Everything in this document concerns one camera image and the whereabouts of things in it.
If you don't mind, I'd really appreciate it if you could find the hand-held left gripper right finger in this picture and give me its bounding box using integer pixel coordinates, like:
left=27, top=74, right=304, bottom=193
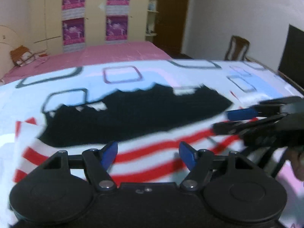
left=179, top=141, right=263, bottom=192

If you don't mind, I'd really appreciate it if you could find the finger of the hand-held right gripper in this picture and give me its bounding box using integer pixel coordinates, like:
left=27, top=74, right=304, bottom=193
left=227, top=97, right=303, bottom=120
left=212, top=113, right=289, bottom=135

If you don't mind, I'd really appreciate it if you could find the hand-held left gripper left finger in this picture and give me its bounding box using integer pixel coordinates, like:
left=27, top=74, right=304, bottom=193
left=31, top=141, right=118, bottom=193

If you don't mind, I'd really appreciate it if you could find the striped knit sweater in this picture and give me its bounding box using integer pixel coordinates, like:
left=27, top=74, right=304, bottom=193
left=14, top=83, right=264, bottom=183

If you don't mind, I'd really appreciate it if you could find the wooden chair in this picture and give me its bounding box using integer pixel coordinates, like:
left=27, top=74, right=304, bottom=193
left=224, top=35, right=250, bottom=62

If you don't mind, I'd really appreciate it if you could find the black television screen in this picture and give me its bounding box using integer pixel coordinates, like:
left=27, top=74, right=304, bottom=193
left=278, top=24, right=304, bottom=91

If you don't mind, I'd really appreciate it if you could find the printed blanket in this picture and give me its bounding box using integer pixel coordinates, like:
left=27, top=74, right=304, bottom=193
left=0, top=58, right=304, bottom=228

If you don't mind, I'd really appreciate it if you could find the pink bed sheet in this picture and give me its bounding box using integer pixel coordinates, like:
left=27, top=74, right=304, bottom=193
left=0, top=40, right=173, bottom=85

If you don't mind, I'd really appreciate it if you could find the brown wooden door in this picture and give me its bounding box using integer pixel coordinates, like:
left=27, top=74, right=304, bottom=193
left=153, top=0, right=190, bottom=55

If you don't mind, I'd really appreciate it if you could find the orange patterned pillow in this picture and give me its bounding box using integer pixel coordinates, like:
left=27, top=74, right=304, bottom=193
left=10, top=46, right=36, bottom=67

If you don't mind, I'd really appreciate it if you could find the cream corner shelf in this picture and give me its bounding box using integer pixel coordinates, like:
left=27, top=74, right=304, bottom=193
left=145, top=0, right=162, bottom=37

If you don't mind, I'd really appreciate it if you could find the cream wardrobe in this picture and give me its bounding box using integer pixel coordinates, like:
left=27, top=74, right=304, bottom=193
left=31, top=0, right=162, bottom=53

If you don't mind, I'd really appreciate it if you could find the cream headboard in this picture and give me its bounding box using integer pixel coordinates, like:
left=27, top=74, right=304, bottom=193
left=0, top=26, right=21, bottom=81

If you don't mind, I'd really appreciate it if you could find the wooden bed frame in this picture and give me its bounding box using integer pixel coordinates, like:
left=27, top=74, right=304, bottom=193
left=245, top=56, right=304, bottom=98

